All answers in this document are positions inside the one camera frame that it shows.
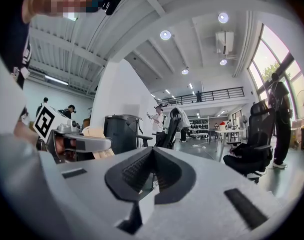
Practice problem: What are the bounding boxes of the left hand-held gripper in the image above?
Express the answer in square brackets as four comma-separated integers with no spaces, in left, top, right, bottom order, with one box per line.
[32,103,113,164]

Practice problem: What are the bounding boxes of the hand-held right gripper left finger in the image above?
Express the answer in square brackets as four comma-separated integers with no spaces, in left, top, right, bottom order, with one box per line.
[38,146,155,240]

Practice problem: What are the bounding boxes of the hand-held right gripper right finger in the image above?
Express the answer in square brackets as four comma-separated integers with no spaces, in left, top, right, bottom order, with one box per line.
[141,146,291,240]

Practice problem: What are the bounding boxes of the person's left forearm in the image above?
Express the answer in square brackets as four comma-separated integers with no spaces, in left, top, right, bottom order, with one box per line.
[13,120,40,148]

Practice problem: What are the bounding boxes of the person's left hand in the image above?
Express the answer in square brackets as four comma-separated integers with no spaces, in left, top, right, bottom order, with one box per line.
[54,136,77,160]

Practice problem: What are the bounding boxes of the cardboard box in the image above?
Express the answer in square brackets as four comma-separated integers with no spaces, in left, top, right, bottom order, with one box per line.
[81,125,115,160]

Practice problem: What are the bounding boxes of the black bin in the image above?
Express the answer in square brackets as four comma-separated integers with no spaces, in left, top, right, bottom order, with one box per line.
[103,113,154,155]

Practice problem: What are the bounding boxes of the ceiling strip light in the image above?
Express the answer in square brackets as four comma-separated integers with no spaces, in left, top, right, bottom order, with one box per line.
[43,74,69,87]

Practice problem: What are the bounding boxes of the black office chair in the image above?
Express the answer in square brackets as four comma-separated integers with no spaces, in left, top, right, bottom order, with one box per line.
[223,100,277,184]

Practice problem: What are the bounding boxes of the white table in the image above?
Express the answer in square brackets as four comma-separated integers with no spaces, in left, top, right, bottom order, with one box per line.
[214,128,245,163]

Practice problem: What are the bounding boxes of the black chair with white jacket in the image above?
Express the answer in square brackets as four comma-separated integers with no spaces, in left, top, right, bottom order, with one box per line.
[151,108,183,150]

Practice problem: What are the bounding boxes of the storage shelf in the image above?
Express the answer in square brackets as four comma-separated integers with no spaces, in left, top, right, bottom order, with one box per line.
[187,116,210,139]

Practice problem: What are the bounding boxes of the white jacket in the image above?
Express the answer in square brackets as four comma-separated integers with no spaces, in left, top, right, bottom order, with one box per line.
[166,106,192,130]

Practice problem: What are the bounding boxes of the black balcony railing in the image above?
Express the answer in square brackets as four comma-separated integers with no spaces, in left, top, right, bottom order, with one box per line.
[156,86,245,108]

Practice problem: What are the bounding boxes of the person's black shirt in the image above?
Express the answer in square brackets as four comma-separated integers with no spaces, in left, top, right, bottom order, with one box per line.
[0,0,33,90]

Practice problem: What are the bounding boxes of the large arched window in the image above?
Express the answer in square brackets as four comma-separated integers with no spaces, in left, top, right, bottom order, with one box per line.
[247,23,304,125]

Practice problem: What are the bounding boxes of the white air conditioner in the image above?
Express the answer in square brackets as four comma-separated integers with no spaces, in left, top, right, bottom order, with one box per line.
[215,30,235,55]

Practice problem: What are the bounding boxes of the black head-worn camera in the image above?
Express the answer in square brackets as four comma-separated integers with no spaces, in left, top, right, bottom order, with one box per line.
[101,0,124,16]

